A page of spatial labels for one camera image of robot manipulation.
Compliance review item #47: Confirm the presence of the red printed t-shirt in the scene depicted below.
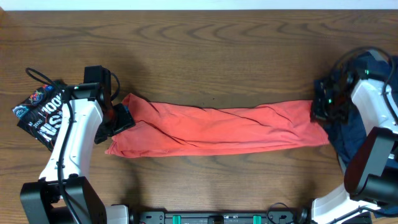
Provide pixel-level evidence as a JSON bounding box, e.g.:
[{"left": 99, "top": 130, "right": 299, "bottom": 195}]
[{"left": 105, "top": 94, "right": 329, "bottom": 158}]

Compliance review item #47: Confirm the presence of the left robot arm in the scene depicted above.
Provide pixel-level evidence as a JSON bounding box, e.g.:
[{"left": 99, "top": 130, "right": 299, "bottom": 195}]
[{"left": 20, "top": 83, "right": 130, "bottom": 223}]

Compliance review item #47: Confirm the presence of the navy blue garment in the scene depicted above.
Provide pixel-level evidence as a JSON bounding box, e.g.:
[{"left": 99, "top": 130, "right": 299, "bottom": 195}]
[{"left": 312, "top": 51, "right": 398, "bottom": 218}]

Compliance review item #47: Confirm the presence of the black printed folded shirt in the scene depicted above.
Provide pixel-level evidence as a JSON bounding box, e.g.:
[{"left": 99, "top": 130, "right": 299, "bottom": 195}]
[{"left": 12, "top": 84, "right": 63, "bottom": 152}]

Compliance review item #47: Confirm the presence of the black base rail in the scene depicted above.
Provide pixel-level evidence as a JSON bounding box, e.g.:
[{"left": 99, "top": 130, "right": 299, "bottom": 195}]
[{"left": 129, "top": 209, "right": 314, "bottom": 224}]

